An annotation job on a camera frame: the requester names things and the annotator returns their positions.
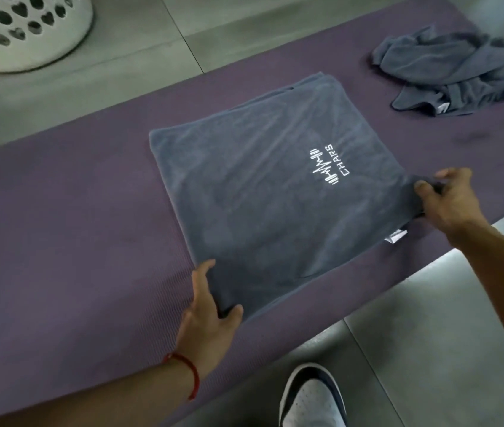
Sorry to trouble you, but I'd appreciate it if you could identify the red string bracelet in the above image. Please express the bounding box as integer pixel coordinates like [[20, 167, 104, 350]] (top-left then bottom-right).
[[163, 352, 200, 401]]

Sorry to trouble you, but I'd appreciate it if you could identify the person's left forearm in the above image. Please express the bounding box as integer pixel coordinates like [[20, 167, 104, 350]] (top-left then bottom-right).
[[0, 354, 203, 427]]

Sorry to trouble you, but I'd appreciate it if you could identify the grey towel with logo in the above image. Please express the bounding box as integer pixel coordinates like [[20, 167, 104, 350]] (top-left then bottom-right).
[[148, 72, 445, 324]]

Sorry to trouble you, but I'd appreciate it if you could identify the white and navy sneaker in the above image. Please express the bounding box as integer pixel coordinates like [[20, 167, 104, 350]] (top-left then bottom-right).
[[280, 363, 349, 427]]

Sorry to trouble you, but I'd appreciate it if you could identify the white laundry basket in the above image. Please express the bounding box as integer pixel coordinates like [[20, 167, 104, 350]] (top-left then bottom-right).
[[0, 0, 94, 74]]

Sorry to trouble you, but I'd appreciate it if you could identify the person's right forearm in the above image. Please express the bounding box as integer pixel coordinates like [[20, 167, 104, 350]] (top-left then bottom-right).
[[451, 220, 504, 352]]

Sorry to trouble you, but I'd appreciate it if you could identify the crumpled grey towel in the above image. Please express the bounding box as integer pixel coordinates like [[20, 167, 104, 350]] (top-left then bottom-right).
[[371, 25, 504, 117]]

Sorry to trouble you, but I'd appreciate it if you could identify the person's right hand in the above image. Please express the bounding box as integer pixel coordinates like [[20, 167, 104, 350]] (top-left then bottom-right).
[[413, 167, 493, 238]]

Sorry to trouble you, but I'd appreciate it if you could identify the person's left hand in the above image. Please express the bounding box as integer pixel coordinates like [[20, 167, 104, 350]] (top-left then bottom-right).
[[175, 259, 245, 375]]

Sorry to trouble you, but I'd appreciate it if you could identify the purple yoga mat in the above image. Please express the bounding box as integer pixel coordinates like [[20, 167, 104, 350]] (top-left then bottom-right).
[[0, 0, 504, 427]]

